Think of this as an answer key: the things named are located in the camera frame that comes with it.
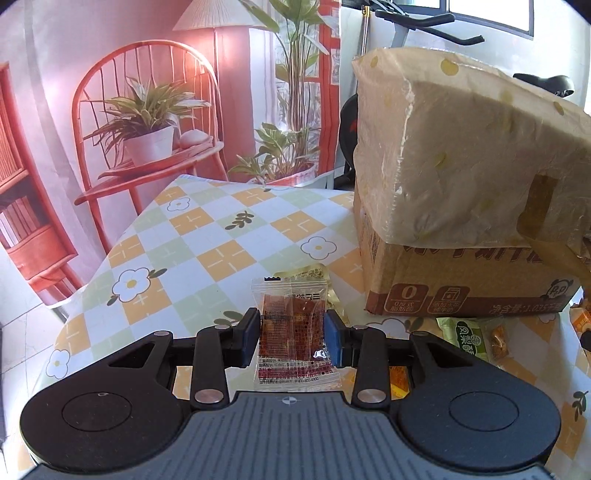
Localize checkered floral tablecloth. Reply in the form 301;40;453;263
39;174;591;464

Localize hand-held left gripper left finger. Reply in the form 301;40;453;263
105;307;262;411

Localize brown cardboard box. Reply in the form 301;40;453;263
353;175;583;318

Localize window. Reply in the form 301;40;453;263
436;0;544;37

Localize orange snack packet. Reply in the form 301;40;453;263
389;366;413;401
569;298;591;344
488;324;514;361

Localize beige plastic-wrapped package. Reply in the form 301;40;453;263
351;45;591;261

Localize green snack packet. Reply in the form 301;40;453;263
436;316;491;360

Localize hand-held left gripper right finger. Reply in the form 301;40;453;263
324;309;486;411

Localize gold snack packet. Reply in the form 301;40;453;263
272;263;331;317

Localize black exercise bike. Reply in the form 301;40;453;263
338;0;576;191

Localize red clear snack packet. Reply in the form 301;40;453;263
252;276;341;394

